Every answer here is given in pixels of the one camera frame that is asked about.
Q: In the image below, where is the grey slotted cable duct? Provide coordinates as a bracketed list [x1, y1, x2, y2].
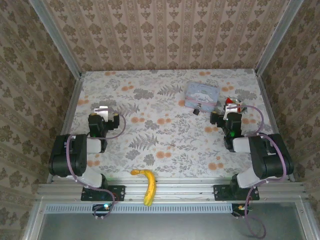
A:
[44, 202, 233, 215]

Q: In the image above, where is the bowl with red snack packet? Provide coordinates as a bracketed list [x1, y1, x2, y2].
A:
[223, 97, 248, 114]

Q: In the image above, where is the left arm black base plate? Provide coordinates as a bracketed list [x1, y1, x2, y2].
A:
[80, 184, 126, 202]

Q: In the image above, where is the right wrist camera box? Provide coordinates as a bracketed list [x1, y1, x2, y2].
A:
[223, 104, 239, 120]

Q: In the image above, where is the floral tablecloth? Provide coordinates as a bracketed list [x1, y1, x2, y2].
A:
[58, 68, 287, 180]

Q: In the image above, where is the small padlock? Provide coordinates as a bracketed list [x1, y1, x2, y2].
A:
[192, 102, 203, 116]

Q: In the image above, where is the yellow banana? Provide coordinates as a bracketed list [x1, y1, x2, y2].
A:
[130, 169, 157, 207]

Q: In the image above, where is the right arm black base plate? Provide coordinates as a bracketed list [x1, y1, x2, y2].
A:
[213, 184, 260, 202]

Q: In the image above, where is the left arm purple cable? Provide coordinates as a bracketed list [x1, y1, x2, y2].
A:
[65, 111, 127, 221]

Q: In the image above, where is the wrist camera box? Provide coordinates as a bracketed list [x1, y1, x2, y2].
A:
[223, 104, 239, 120]
[94, 105, 114, 123]

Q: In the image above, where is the aluminium mounting rail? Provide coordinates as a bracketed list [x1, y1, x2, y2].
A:
[36, 177, 308, 202]

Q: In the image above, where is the aluminium side rail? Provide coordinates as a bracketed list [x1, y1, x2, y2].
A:
[254, 72, 296, 182]
[47, 74, 85, 183]

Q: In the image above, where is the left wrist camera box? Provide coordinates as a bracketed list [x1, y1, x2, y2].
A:
[94, 105, 114, 123]

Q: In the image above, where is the aluminium frame post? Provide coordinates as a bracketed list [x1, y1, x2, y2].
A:
[28, 0, 83, 80]
[254, 0, 305, 76]

